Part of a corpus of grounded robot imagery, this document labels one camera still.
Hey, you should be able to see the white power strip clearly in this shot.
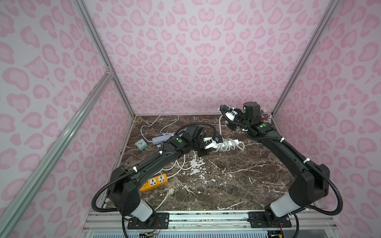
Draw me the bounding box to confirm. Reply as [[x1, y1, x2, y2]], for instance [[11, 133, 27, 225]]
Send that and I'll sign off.
[[211, 138, 244, 152]]

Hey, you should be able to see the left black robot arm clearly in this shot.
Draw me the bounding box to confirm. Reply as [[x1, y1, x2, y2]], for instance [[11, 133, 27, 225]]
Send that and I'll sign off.
[[91, 123, 222, 223]]

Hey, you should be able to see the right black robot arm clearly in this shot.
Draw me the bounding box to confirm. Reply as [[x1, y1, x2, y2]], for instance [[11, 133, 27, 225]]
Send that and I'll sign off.
[[219, 102, 343, 223]]

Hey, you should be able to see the light blue power strip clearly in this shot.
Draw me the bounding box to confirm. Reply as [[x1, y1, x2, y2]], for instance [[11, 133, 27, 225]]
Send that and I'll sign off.
[[152, 133, 173, 145]]

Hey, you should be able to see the orange power strip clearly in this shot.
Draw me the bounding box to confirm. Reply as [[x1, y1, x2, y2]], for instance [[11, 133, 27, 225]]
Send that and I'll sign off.
[[140, 174, 168, 192]]

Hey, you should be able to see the bundle of pencils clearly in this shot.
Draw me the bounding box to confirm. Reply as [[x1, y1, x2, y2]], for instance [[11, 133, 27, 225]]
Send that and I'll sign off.
[[260, 108, 272, 123]]

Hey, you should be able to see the small green alarm clock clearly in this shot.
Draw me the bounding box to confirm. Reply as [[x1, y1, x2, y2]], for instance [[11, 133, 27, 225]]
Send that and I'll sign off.
[[135, 139, 148, 151]]

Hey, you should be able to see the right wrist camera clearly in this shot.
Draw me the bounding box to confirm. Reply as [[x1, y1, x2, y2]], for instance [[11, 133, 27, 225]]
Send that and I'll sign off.
[[225, 109, 238, 121]]

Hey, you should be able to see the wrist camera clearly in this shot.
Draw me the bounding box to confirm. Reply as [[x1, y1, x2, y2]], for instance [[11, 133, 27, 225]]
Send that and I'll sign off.
[[225, 109, 238, 121], [203, 135, 223, 150]]

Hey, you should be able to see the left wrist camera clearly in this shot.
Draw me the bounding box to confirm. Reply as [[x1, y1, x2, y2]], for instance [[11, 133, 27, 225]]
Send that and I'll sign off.
[[203, 135, 223, 150]]

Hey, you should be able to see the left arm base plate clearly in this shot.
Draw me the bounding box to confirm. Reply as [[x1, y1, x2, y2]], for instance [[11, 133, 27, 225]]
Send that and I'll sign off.
[[127, 212, 170, 230]]

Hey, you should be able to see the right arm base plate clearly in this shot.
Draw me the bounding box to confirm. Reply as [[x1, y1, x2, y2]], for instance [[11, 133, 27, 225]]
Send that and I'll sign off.
[[247, 210, 292, 228]]

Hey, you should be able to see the aluminium front rail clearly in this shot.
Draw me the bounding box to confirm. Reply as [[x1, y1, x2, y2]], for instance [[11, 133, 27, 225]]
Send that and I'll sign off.
[[81, 210, 339, 237]]

